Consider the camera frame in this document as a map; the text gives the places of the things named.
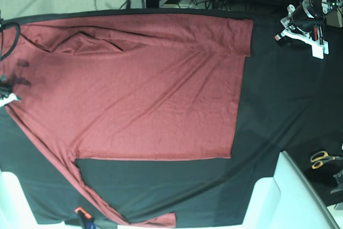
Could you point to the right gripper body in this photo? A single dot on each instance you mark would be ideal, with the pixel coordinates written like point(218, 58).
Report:
point(7, 96)

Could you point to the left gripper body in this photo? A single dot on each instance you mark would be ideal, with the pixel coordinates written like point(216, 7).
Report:
point(305, 23)

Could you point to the red long-sleeve shirt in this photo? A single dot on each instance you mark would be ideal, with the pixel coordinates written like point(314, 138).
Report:
point(146, 87)

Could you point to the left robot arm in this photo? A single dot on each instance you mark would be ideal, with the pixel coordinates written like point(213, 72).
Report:
point(305, 23)

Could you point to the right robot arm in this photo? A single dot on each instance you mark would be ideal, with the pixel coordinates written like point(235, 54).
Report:
point(10, 33)

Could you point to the black table cloth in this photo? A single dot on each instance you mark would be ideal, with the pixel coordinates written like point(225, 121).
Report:
point(289, 101)

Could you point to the white bin left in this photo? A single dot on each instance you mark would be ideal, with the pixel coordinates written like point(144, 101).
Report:
point(15, 210)

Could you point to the white bin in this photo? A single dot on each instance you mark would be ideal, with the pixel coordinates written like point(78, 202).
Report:
point(15, 210)
point(287, 200)

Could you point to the black metal tool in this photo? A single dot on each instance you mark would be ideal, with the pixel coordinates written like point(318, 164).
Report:
point(338, 189)

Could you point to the orange blue clamp bottom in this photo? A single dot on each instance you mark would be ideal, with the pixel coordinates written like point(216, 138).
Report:
point(85, 219)

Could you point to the white bin right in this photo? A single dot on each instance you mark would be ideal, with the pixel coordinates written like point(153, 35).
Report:
point(287, 200)

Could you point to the yellow-handled scissors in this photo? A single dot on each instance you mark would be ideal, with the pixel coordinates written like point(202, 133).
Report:
point(321, 158)

